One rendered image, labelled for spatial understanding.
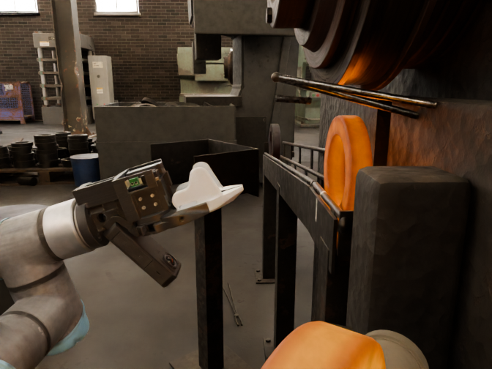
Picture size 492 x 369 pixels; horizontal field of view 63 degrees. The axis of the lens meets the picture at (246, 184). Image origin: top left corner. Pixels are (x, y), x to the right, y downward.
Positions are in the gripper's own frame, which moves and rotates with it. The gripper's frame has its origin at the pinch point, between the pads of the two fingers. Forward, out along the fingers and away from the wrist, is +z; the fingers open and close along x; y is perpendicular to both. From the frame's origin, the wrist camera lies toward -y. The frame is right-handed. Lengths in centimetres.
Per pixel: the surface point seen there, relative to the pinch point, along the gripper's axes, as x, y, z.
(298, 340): -36.8, 3.1, 3.6
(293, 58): 306, 16, 59
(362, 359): -37.3, 1.7, 6.0
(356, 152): 5.1, -0.5, 18.2
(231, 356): 64, -71, -23
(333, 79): 8.2, 10.2, 18.1
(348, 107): 33.1, 2.1, 25.7
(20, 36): 1012, 262, -464
